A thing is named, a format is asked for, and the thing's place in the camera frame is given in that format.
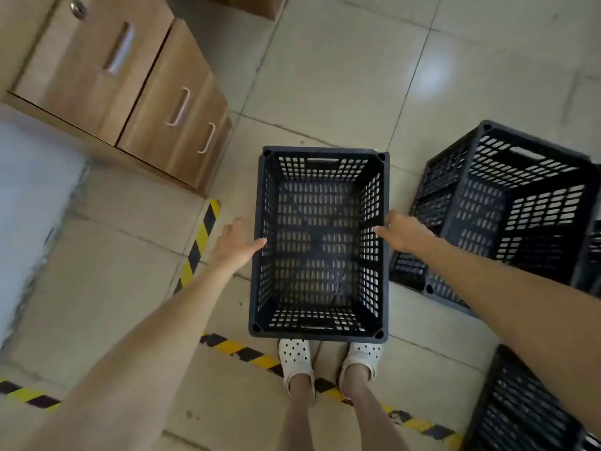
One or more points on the person's right hand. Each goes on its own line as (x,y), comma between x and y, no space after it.
(406,232)

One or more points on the person's left hand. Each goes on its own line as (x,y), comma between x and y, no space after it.
(235,248)

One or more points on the person's right forearm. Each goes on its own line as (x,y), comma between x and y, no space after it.
(516,300)

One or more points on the person's left forearm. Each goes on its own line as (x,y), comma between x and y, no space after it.
(141,371)

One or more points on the person's white left clog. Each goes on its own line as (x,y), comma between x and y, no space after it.
(295,356)

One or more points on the person's white clog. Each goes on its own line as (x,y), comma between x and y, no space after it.
(364,354)
(295,356)

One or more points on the person's white right clog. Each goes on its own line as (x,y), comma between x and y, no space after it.
(364,354)

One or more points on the person's left leg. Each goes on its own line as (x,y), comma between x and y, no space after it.
(298,418)

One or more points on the person's leg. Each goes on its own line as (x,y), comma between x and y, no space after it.
(298,418)
(371,418)

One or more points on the person's right leg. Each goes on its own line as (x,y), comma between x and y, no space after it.
(371,418)

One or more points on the wooden drawer pedestal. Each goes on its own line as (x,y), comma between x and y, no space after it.
(70,65)

